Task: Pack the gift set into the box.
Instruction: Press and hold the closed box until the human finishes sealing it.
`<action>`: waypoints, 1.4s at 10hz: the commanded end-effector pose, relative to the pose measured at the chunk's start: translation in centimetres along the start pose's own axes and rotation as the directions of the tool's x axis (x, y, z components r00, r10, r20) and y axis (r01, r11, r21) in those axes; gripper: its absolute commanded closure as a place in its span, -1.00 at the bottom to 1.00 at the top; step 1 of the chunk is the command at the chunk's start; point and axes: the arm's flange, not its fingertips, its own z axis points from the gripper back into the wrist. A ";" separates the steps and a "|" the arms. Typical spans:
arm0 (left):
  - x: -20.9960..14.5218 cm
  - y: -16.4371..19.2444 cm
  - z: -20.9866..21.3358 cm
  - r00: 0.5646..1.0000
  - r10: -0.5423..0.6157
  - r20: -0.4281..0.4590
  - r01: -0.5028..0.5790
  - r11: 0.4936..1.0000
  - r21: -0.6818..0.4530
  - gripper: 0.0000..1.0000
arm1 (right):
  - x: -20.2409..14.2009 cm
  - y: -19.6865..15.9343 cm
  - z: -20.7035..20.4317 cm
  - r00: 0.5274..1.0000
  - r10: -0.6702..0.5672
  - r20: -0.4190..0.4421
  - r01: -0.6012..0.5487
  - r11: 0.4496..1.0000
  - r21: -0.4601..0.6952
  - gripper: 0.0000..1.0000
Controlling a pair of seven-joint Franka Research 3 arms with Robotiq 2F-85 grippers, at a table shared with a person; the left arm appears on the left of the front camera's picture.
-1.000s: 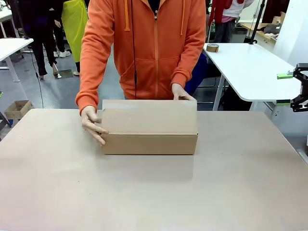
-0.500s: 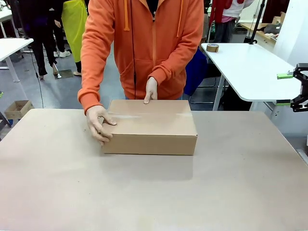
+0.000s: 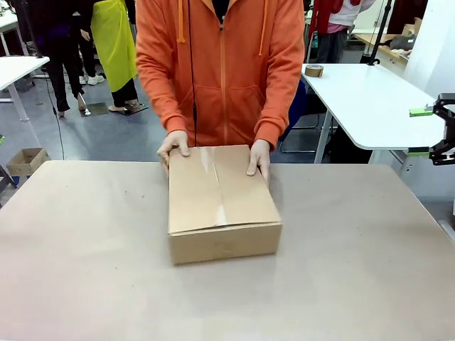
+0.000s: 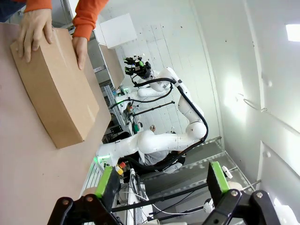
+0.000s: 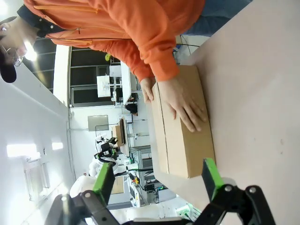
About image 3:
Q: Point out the person's left forearm orange sleeve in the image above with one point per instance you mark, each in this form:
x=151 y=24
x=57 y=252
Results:
x=275 y=106

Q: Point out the person in orange hoodie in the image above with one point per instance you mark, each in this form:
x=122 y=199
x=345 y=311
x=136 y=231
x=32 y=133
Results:
x=220 y=71

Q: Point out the small cardboard box on floor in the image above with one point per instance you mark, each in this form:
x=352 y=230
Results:
x=26 y=160

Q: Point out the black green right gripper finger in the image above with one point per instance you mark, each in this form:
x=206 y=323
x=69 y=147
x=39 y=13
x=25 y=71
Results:
x=423 y=112
x=419 y=151

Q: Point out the person's right hand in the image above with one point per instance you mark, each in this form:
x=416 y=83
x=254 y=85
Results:
x=176 y=140

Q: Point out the person in black clothes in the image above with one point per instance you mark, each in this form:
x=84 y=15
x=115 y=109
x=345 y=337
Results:
x=60 y=42

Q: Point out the brown cardboard box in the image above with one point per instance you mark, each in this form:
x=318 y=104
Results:
x=220 y=209

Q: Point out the small open background cardboard box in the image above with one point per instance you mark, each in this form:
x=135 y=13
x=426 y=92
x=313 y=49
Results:
x=412 y=26

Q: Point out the person in yellow apron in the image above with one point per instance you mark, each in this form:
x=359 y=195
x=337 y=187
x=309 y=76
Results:
x=113 y=46

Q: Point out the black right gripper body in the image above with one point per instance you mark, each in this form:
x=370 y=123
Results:
x=449 y=129

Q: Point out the dark blue chair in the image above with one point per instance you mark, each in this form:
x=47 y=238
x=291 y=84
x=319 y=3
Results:
x=302 y=106

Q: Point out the person's left hand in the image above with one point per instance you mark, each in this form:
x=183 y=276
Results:
x=261 y=156

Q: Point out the white rounded corner table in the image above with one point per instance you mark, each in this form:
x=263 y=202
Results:
x=373 y=106

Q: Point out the wooden background table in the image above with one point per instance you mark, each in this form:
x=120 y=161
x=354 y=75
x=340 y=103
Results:
x=391 y=53

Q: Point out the dark square floor plate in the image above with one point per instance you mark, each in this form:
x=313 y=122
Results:
x=95 y=108
x=136 y=107

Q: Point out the person's right forearm orange sleeve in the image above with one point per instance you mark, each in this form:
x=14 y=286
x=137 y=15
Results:
x=160 y=99

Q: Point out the black tripod pole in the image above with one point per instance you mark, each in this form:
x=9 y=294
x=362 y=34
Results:
x=381 y=32

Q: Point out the brown tape roll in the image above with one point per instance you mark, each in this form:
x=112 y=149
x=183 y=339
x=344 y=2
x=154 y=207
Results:
x=314 y=71

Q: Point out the person in red white top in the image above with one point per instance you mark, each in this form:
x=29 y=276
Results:
x=336 y=25

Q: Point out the white side table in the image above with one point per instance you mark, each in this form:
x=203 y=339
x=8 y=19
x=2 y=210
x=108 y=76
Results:
x=17 y=71

